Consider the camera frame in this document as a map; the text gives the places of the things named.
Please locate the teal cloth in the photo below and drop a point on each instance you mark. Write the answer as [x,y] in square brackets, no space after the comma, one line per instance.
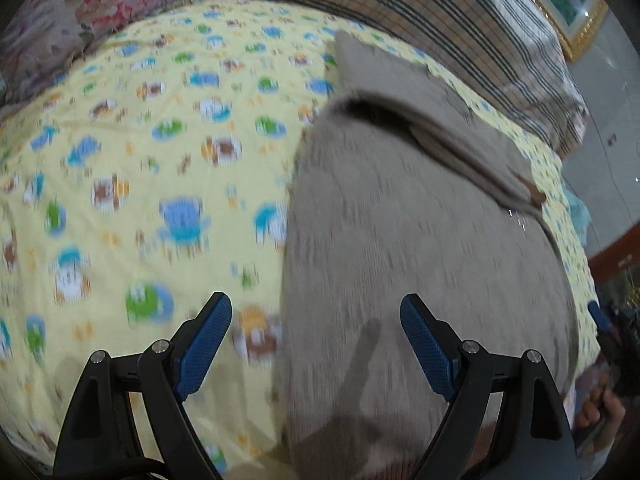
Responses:
[581,215]

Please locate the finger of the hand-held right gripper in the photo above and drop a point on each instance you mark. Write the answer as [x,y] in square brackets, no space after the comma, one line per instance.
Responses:
[597,316]

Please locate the person's right hand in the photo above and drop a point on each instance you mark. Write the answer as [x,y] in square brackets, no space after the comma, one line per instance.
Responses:
[597,410]

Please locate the yellow bear print blanket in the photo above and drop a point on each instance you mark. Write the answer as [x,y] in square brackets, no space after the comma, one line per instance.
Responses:
[150,160]

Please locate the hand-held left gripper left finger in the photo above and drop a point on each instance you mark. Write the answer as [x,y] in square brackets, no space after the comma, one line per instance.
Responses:
[205,345]

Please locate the plaid pillow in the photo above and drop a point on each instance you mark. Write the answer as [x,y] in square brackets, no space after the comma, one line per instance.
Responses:
[450,20]

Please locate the floral ruffled pillow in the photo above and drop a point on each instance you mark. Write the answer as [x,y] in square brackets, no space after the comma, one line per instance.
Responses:
[75,15]

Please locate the grey-beige knit sweater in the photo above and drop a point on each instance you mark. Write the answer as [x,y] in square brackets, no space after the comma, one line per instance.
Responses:
[400,240]

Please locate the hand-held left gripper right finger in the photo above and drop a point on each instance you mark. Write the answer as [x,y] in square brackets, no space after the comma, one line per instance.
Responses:
[425,345]

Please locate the brown wooden furniture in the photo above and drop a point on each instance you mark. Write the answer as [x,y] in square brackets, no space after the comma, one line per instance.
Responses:
[615,255]

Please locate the gold framed flower painting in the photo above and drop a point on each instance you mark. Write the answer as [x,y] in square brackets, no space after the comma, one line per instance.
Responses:
[565,5]

